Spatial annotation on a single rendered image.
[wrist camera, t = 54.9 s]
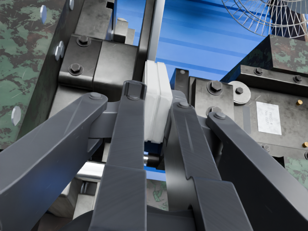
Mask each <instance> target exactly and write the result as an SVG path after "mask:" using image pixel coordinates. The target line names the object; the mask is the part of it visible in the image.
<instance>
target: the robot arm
mask: <svg viewBox="0 0 308 231"><path fill-rule="evenodd" d="M164 136H165V138H164ZM103 138H112V139H111V143H110V149H109V152H108V157H107V161H106V164H105V165H104V169H103V173H102V177H101V181H100V185H99V190H98V194H97V198H96V202H95V206H94V210H91V211H89V212H86V213H84V214H82V215H80V216H78V217H76V218H75V219H73V220H72V221H71V222H69V223H68V224H66V225H65V226H63V227H62V228H60V229H59V230H58V231H308V189H307V188H305V187H304V186H303V185H302V184H301V183H300V182H299V181H298V180H297V179H296V178H295V177H294V176H292V175H291V174H290V173H289V172H288V171H287V170H286V169H285V168H284V167H283V166H282V165H281V164H280V163H278V162H277V161H276V160H275V159H274V158H273V157H272V156H271V155H270V154H269V153H268V152H267V151H266V150H264V149H263V148H262V147H261V146H260V145H259V144H258V143H257V142H256V141H255V140H254V139H253V138H251V137H250V136H249V135H248V134H247V133H246V132H245V131H244V130H243V129H242V128H241V127H240V126H239V125H237V124H236V123H235V122H234V121H233V120H232V119H231V118H230V117H229V116H227V115H225V114H224V113H221V112H210V113H208V116H207V118H205V117H202V116H199V115H197V113H196V111H195V108H194V107H193V106H192V105H190V104H188V102H187V99H186V96H185V94H184V93H183V92H181V91H177V90H171V87H170V83H169V79H168V75H167V70H166V66H165V64H164V63H162V62H157V63H155V62H154V61H151V60H147V61H145V66H144V72H143V79H142V82H139V81H134V80H127V81H124V82H123V87H122V94H121V100H120V101H117V102H108V98H107V97H106V96H105V95H103V94H100V93H96V92H90V93H86V94H84V95H82V96H81V97H79V98H78V99H76V100H75V101H73V102H72V103H70V104H69V105H68V106H66V107H65V108H63V109H62V110H60V111H59V112H58V113H56V114H55V115H53V116H52V117H50V118H49V119H47V120H46V121H45V122H43V123H42V124H40V125H39V126H37V127H36V128H35V129H33V130H32V131H30V132H29V133H27V134H26V135H24V136H23V137H22V138H20V139H19V140H17V141H16V142H14V143H13V144H12V145H10V146H9V147H7V148H6V149H4V150H3V151H1V152H0V231H31V230H32V228H33V227H34V226H35V225H36V223H37V222H38V221H39V220H40V218H41V217H42V216H43V215H44V214H45V212H46V211H47V210H48V209H49V207H50V206H51V205H52V204H53V202H54V201H55V200H56V199H57V198H58V196H59V195H60V194H61V193H62V192H63V190H64V189H65V188H66V187H67V185H68V184H69V183H70V182H71V180H72V179H73V178H74V177H75V175H76V174H77V173H78V172H79V171H80V170H81V168H82V167H83V166H84V165H85V164H86V162H87V161H88V160H89V159H90V157H91V156H92V155H93V154H94V152H95V151H96V150H97V149H98V147H99V146H100V145H101V144H102V141H103ZM163 138H164V141H163ZM148 140H149V141H151V143H158V144H160V143H161V142H163V146H162V150H161V154H160V155H161V156H162V155H163V154H164V162H165V176H166V186H167V197H168V207H169V211H165V210H162V209H158V208H155V207H152V206H149V205H147V172H146V170H144V142H147V141H148ZM222 148H223V151H222ZM221 151H222V152H221Z"/></svg>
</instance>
